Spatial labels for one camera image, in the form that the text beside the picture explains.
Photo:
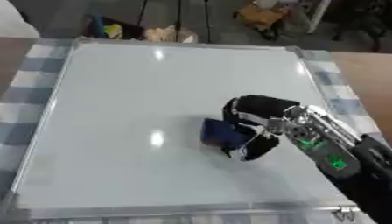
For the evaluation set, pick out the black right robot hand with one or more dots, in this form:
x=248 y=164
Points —
x=255 y=108

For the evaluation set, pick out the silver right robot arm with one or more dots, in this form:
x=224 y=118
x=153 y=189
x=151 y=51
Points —
x=337 y=151

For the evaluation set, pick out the brown cardboard box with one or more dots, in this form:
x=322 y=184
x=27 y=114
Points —
x=261 y=14

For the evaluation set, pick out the white table leg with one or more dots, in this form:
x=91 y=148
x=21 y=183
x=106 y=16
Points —
x=318 y=14

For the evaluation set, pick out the tan paper bag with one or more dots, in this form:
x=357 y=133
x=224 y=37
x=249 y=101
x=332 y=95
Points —
x=168 y=34

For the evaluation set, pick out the black tripod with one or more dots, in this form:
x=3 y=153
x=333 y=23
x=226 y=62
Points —
x=177 y=17

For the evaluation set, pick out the white whiteboard with metal frame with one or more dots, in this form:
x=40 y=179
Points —
x=168 y=122

